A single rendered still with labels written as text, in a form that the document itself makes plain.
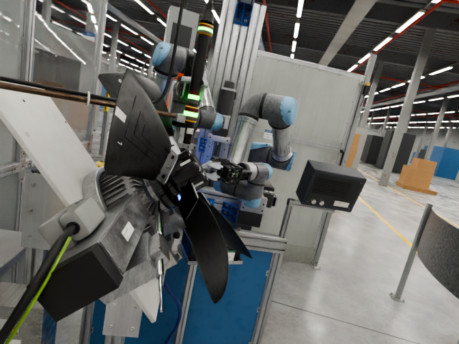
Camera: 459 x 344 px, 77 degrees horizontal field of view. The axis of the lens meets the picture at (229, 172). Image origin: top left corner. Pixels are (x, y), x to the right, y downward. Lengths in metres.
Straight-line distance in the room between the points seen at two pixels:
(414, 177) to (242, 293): 11.95
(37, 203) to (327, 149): 2.60
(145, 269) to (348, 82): 2.71
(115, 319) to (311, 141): 2.40
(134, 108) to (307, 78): 2.41
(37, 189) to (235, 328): 1.21
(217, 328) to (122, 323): 0.80
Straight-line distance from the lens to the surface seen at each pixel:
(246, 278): 1.55
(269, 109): 1.29
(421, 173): 13.23
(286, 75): 2.85
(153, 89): 1.00
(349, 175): 1.42
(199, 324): 1.67
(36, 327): 0.93
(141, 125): 0.63
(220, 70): 1.82
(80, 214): 0.59
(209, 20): 0.95
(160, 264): 0.61
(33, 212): 0.89
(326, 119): 2.98
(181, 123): 0.89
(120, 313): 0.96
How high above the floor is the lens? 1.38
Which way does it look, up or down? 11 degrees down
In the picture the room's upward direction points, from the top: 12 degrees clockwise
